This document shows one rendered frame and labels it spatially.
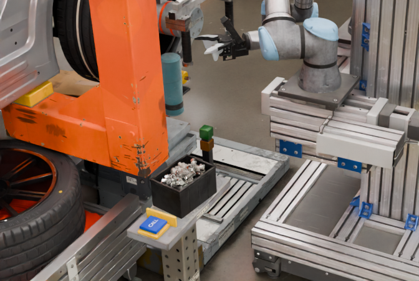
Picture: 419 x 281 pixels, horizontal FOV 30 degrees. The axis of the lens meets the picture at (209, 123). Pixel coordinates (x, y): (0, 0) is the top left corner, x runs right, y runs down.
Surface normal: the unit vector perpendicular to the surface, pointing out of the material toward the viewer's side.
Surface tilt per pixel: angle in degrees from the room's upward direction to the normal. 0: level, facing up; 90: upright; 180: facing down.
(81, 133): 90
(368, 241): 0
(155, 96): 90
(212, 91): 0
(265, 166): 0
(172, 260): 90
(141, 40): 90
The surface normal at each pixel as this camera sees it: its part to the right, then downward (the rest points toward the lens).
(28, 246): 0.59, 0.38
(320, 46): 0.01, 0.50
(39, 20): 0.86, 0.22
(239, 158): -0.05, -0.86
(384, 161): -0.48, 0.46
